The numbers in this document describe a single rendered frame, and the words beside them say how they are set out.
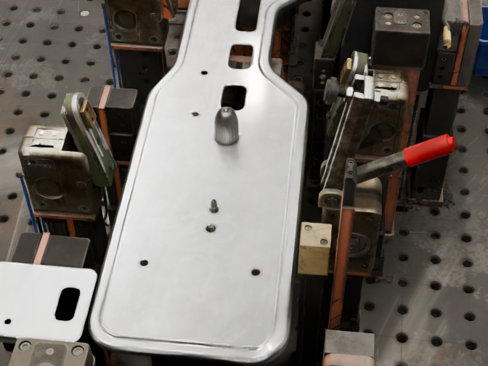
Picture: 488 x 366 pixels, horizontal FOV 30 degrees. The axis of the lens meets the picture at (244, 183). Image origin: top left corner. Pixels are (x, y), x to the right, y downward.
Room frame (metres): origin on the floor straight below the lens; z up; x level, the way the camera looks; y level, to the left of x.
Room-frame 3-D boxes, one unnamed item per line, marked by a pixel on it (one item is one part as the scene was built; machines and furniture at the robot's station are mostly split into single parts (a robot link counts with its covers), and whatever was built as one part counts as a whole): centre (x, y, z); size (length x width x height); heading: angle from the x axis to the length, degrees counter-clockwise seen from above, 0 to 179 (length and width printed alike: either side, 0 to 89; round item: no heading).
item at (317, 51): (1.03, -0.12, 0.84); 0.04 x 0.03 x 0.29; 173
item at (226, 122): (0.84, 0.02, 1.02); 0.03 x 0.03 x 0.07
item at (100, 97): (0.93, 0.18, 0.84); 0.11 x 0.08 x 0.29; 83
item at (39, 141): (0.80, 0.23, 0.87); 0.12 x 0.09 x 0.35; 83
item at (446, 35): (0.96, -0.27, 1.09); 0.10 x 0.01 x 0.01; 173
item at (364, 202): (0.70, -0.13, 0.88); 0.07 x 0.06 x 0.35; 83
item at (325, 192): (0.68, -0.10, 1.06); 0.03 x 0.01 x 0.03; 83
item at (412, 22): (0.93, -0.21, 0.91); 0.07 x 0.05 x 0.42; 83
